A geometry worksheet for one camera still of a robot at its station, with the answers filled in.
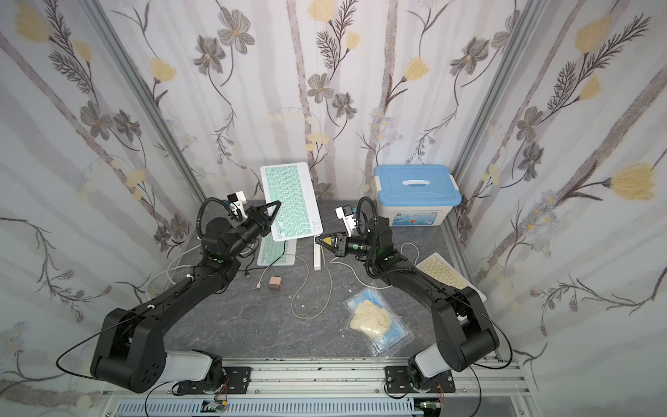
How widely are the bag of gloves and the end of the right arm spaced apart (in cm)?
26

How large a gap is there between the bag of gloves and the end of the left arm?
403mm

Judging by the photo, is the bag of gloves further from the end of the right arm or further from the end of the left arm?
the end of the left arm

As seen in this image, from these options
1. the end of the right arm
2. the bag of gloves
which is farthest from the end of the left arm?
the bag of gloves

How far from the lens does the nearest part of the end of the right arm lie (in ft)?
2.30

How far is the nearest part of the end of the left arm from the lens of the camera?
69cm

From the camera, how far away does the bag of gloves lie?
815mm
